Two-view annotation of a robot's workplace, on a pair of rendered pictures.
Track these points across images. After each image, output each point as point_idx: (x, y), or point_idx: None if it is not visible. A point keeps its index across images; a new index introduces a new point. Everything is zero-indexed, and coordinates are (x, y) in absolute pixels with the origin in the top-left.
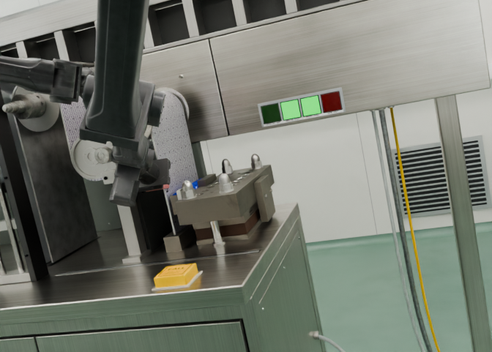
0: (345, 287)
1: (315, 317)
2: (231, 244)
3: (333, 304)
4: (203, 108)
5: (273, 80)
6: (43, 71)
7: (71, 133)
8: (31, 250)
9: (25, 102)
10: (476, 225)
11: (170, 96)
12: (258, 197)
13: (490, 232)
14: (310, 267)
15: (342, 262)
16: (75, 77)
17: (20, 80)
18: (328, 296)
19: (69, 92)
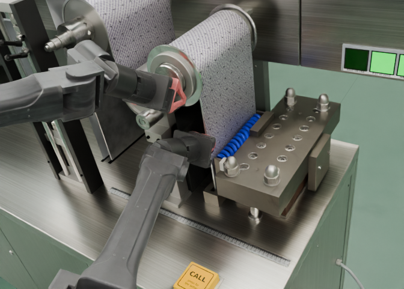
0: (397, 122)
1: (343, 241)
2: (267, 222)
3: (379, 140)
4: (276, 29)
5: (371, 21)
6: (47, 103)
7: (122, 63)
8: (86, 171)
9: (70, 35)
10: None
11: (236, 26)
12: (310, 169)
13: None
14: (371, 86)
15: (403, 89)
16: (97, 85)
17: (18, 122)
18: (377, 128)
19: (87, 111)
